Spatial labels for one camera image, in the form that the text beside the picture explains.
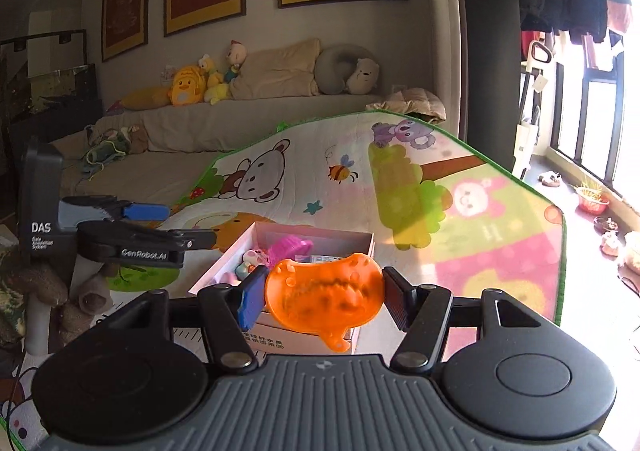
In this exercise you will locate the brown doll figure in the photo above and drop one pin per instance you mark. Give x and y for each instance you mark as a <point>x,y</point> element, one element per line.
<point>72,312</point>

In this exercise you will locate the beige pillow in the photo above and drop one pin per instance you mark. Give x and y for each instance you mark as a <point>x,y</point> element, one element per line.
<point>278,73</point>

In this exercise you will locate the grey neck pillow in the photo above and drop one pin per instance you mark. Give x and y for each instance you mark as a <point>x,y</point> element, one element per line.
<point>334,66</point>

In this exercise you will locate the colourful cartoon play mat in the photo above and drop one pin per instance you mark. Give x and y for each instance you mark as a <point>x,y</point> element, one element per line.
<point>439,213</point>

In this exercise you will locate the orange plastic toy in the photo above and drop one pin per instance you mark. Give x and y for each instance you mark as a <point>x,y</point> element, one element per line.
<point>326,299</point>

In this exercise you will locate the yellow duck plush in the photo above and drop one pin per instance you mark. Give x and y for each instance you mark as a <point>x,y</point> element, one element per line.
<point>187,87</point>

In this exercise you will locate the pink toy net scoop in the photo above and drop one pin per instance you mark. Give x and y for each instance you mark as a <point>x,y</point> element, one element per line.
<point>288,247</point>

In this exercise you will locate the green cloth on sofa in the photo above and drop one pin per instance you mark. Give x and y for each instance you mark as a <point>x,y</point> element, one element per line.
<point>111,146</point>

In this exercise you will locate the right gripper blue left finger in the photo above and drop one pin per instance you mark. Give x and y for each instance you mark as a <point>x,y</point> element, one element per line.
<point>252,298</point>

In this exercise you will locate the grey bear plush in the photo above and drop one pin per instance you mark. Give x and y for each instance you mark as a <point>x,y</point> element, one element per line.
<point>365,77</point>

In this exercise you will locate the teal toy with handle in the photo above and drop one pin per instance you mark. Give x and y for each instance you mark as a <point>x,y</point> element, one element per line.
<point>243,270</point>

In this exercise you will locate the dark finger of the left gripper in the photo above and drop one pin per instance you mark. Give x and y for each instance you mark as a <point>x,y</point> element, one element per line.
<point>131,245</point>

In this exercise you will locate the doll plush with red hat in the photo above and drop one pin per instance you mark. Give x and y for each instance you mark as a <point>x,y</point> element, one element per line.
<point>236,56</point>

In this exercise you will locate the beige covered sofa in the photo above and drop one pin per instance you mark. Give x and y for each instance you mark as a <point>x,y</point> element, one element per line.
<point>183,141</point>

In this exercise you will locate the pink toy camera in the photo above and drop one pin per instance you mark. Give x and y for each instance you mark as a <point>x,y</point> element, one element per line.
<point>255,257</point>

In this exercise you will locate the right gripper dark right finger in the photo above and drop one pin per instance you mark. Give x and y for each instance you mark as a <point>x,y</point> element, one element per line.
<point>402,299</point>

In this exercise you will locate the red flower pot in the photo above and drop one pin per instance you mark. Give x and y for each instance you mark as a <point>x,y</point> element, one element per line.
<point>591,200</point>

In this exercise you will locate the pink cardboard box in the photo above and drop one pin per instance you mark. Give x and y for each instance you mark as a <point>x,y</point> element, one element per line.
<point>267,335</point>

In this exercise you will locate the small yellow chick plush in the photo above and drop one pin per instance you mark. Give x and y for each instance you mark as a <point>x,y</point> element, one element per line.
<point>216,88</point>

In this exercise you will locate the folded beige blanket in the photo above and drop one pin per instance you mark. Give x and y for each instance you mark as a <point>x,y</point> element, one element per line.
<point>416,101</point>

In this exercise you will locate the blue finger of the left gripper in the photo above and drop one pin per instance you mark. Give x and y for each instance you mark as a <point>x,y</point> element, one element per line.
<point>145,212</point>

